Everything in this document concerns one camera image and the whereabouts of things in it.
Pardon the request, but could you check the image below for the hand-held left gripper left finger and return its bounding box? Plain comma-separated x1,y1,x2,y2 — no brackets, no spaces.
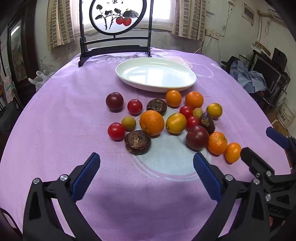
23,152,102,241

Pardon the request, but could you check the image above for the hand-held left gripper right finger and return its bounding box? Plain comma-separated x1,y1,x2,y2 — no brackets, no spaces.
193,152,271,241

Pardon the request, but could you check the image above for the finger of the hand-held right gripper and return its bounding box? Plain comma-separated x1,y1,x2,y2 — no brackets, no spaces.
240,147,276,184
266,126,296,151

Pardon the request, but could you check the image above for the orange cherry tomato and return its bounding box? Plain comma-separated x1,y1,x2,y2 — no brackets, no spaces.
225,142,242,164
165,90,182,107
206,103,223,119

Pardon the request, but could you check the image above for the small mandarin orange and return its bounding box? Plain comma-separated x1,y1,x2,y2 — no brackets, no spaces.
207,132,228,156
185,91,204,110

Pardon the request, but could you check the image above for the dark purple tomato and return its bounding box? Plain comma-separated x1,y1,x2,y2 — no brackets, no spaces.
186,126,210,151
106,92,124,112

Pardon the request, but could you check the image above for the brown water chestnut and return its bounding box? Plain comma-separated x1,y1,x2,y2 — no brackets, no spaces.
124,130,152,155
146,98,167,116
199,113,216,135

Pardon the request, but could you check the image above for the red cherry tomato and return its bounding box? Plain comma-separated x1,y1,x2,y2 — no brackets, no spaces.
186,116,200,130
107,123,126,141
127,99,143,115
179,106,194,119

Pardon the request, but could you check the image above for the yellow cherry tomato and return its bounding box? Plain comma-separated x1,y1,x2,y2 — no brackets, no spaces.
165,113,187,134

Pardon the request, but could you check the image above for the large orange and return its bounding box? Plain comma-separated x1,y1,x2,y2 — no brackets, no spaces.
139,110,165,136

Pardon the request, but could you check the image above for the white oval plate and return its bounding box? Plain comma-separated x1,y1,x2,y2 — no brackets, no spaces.
115,57,197,93

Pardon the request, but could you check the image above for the white bucket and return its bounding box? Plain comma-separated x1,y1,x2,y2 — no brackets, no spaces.
276,97,296,129

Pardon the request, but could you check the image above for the purple tablecloth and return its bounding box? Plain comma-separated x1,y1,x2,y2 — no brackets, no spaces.
0,47,292,241

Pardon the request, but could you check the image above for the blue cloth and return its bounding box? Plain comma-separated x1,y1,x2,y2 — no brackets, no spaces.
230,60,267,93

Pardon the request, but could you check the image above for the black monitor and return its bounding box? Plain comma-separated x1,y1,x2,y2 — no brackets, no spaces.
251,57,281,91

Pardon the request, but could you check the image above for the black speaker box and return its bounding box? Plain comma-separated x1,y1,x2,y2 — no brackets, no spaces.
272,47,288,67

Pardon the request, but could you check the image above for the white plastic bag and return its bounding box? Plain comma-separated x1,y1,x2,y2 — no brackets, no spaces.
28,71,50,92

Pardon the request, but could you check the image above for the pink paper sheet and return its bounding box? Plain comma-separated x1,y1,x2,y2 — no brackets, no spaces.
3,74,15,103

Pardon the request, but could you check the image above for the dark wooden cabinet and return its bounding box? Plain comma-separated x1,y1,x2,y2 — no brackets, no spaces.
0,0,38,109

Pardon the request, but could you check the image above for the beige checked curtain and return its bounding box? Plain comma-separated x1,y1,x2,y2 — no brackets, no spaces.
171,0,206,42
47,0,75,49

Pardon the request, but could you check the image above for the round painted screen black stand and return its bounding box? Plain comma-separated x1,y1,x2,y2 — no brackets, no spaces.
78,0,154,67

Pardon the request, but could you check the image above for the window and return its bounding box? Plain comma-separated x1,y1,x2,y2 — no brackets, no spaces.
82,0,174,31

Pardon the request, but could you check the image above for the white cable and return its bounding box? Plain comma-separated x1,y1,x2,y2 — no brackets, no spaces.
194,35,213,55

